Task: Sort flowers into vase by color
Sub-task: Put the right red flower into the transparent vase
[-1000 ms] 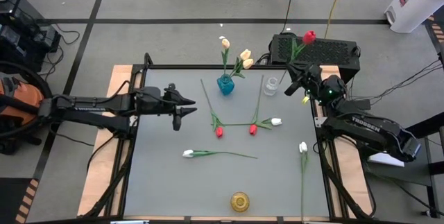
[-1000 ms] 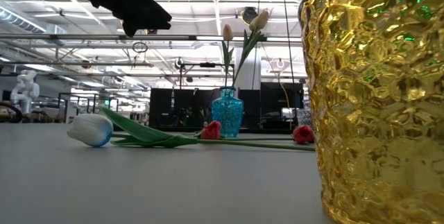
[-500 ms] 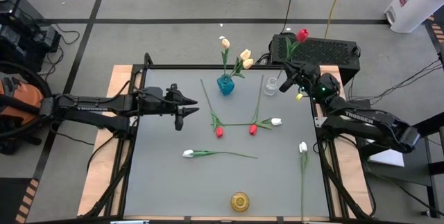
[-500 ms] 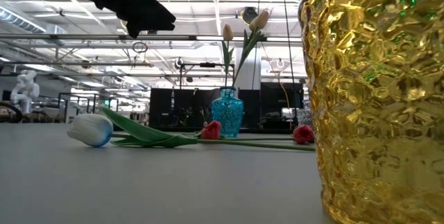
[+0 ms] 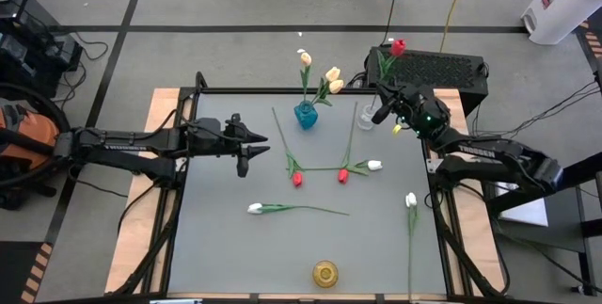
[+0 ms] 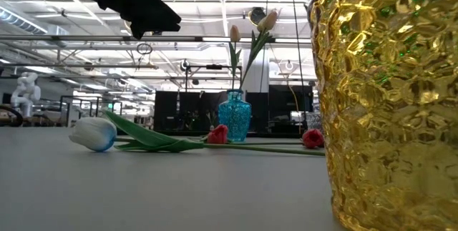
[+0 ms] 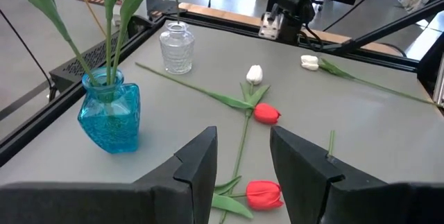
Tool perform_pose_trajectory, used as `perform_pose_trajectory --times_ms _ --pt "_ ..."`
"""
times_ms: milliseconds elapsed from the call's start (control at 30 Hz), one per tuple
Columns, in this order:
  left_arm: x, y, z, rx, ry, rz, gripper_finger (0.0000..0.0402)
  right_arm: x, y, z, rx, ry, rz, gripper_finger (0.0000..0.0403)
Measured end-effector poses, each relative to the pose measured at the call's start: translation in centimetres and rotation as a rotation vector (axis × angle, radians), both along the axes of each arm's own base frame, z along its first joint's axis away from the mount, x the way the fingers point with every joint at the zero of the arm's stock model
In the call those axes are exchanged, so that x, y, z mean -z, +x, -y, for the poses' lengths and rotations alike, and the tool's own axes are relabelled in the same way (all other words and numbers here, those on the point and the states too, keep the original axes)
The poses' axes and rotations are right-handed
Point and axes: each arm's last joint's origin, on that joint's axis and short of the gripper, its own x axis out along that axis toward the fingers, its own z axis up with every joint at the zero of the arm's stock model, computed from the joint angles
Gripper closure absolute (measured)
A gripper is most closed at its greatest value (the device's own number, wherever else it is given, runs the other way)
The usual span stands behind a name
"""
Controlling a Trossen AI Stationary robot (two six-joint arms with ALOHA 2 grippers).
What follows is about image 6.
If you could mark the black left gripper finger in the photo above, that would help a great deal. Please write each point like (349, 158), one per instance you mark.
(150, 13)

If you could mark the white artificial tulip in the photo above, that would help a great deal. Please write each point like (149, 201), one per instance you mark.
(93, 134)

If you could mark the red artificial tulip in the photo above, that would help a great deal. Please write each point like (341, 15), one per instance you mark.
(313, 138)
(217, 134)

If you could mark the gold textured glass vase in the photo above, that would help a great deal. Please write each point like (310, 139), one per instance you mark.
(390, 116)

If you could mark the blue glass vase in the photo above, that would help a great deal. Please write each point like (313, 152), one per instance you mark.
(234, 116)

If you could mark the clear glass vase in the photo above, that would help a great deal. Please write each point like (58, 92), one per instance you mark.
(314, 122)

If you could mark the long horizontal metal bar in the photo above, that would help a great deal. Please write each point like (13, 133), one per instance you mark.
(89, 38)

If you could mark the black metal gantry frame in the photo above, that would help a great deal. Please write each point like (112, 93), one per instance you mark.
(214, 67)

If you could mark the black partition wall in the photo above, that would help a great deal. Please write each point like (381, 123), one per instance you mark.
(168, 109)

